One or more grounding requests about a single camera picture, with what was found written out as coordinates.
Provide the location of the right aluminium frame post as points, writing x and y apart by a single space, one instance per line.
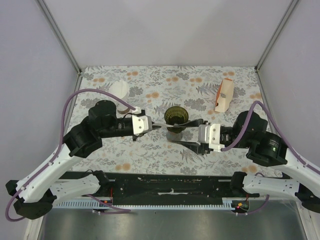
277 32

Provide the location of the aluminium frame post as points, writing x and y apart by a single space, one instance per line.
277 32
59 35

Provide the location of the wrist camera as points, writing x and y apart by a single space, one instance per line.
210 134
141 123

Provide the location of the dark olive glass dripper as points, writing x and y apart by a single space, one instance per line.
176 115

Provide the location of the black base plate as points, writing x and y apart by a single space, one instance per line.
127 188

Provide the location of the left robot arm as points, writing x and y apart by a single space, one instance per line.
35 195

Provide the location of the left aluminium frame post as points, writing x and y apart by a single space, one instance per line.
59 35

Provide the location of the white paper coffee filter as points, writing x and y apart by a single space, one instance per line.
120 89

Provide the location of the white cable duct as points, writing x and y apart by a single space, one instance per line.
89 203

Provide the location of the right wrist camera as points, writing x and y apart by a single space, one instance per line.
210 134

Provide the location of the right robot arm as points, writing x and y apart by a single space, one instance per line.
265 149

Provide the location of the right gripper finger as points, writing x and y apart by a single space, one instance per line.
193 146
189 124

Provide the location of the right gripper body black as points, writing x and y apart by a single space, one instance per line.
204 148

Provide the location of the floral tablecloth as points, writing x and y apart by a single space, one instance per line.
155 89

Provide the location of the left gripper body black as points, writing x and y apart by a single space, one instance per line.
135 137

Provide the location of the glass carafe with brown band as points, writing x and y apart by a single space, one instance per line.
173 136

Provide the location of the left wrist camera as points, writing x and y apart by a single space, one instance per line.
141 123

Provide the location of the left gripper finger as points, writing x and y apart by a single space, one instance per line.
154 127
155 124

